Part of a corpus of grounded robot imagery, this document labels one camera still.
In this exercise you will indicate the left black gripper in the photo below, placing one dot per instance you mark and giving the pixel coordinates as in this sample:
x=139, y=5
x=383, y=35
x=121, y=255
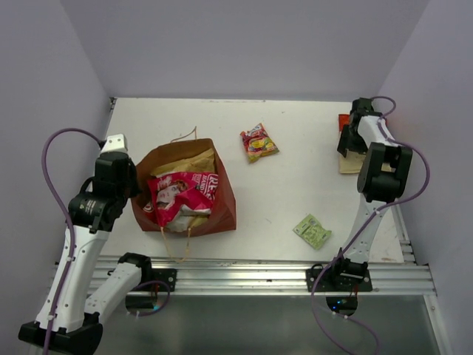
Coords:
x=135, y=188

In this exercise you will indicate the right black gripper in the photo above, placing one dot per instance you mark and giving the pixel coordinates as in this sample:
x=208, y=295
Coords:
x=345, y=143

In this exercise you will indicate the orange beige chips bag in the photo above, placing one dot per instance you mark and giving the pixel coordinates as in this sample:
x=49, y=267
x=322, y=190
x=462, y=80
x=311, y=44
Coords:
x=349, y=162

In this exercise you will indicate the pink REAL chips bag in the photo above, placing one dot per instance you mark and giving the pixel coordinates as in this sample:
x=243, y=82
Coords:
x=182, y=193

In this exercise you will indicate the red white chips bag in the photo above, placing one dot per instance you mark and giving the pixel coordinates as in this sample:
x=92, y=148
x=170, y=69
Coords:
x=185, y=219

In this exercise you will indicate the brown kraft chips bag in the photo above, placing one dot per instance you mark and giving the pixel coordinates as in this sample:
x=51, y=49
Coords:
x=203, y=162

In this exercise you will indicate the red paper bag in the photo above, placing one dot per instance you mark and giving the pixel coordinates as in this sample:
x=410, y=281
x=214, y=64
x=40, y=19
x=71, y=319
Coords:
x=224, y=213

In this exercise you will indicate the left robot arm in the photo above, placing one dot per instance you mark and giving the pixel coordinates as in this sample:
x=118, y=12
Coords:
x=71, y=320

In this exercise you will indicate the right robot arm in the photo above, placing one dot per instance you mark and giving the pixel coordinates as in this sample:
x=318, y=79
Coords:
x=381, y=181

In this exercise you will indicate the orange yellow candy packet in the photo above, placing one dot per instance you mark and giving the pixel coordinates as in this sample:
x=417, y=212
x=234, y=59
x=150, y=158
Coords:
x=257, y=143

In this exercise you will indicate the green small sachet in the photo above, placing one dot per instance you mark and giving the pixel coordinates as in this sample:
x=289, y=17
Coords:
x=312, y=232

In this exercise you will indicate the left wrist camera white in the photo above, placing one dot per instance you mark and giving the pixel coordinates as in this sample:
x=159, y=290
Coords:
x=115, y=143

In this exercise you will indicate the aluminium mounting rail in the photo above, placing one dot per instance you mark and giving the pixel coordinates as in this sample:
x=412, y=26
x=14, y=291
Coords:
x=270, y=278

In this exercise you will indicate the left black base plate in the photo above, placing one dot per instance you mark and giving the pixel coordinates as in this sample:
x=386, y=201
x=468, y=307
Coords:
x=156, y=281

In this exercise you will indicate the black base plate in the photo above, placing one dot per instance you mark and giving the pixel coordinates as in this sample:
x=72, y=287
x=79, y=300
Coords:
x=325, y=279
x=156, y=281

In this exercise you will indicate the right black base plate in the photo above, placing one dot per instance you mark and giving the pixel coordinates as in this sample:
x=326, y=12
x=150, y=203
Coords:
x=325, y=279

